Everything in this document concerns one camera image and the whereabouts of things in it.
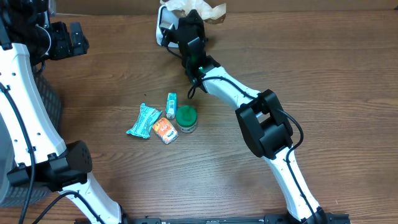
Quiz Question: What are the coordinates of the green lid jar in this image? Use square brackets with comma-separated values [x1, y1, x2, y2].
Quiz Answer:
[175, 105, 198, 133]

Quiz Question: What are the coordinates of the brown nut snack bag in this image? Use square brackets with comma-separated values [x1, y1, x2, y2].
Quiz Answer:
[159, 0, 227, 24]

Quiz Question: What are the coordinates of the small teal white carton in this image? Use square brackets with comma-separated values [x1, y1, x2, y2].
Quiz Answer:
[165, 93, 178, 119]

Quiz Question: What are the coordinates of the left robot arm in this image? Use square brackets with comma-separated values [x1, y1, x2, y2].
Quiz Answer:
[1, 1, 128, 223]

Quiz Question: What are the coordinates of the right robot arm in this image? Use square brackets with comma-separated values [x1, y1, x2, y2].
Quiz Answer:
[170, 10, 328, 223]

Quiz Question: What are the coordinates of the teal snack bar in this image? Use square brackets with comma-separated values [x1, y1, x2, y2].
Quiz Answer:
[126, 103, 162, 139]

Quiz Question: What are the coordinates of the white barcode scanner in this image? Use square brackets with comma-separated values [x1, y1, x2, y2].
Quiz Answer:
[155, 5, 178, 47]

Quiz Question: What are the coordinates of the orange snack packet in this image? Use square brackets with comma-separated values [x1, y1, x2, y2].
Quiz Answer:
[152, 118, 178, 144]

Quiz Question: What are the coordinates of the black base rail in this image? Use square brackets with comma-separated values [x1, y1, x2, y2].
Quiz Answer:
[73, 213, 351, 224]

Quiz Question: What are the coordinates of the grey plastic mesh basket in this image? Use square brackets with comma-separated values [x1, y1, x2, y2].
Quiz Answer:
[1, 74, 62, 207]

